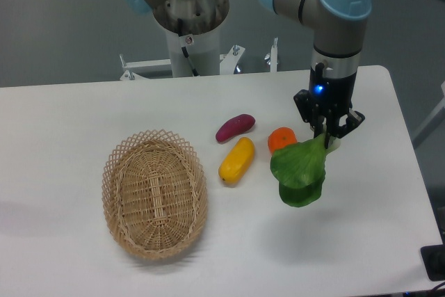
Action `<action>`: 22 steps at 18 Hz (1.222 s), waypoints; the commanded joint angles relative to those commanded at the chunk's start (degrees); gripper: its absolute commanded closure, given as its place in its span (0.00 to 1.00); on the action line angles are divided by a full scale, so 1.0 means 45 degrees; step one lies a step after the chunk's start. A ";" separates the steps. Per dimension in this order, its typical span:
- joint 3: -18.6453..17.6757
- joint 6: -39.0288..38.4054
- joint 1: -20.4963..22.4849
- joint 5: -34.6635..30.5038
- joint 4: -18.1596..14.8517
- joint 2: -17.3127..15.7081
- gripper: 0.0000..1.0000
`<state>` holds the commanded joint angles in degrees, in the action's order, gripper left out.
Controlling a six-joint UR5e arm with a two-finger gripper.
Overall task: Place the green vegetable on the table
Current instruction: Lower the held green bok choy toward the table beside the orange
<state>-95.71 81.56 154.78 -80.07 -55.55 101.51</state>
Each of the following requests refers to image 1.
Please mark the white table leg right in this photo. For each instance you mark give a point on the white table leg right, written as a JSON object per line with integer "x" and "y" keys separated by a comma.
{"x": 430, "y": 123}

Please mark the yellow mango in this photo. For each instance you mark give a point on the yellow mango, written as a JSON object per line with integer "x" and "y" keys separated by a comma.
{"x": 237, "y": 161}

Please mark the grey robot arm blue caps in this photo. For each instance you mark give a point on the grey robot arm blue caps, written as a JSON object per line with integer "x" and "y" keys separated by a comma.
{"x": 339, "y": 28}

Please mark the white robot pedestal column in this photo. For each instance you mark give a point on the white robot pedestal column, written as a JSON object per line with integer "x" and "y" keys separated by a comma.
{"x": 200, "y": 50}

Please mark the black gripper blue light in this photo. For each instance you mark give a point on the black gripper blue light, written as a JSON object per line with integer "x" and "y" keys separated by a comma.
{"x": 329, "y": 98}

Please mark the black device at table edge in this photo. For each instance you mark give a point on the black device at table edge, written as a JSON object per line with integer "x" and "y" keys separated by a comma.
{"x": 433, "y": 259}

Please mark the green leafy vegetable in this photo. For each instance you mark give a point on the green leafy vegetable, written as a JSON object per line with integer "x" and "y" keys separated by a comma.
{"x": 300, "y": 171}

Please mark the woven wicker basket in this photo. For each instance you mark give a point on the woven wicker basket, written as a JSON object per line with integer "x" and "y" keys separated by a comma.
{"x": 154, "y": 195}

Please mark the white metal base frame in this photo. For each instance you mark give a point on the white metal base frame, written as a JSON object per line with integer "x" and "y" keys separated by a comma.
{"x": 229, "y": 64}

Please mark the purple sweet potato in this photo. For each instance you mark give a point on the purple sweet potato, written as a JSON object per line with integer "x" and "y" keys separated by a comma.
{"x": 234, "y": 127}

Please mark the orange tangerine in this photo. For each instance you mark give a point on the orange tangerine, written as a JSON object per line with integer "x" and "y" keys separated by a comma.
{"x": 280, "y": 138}

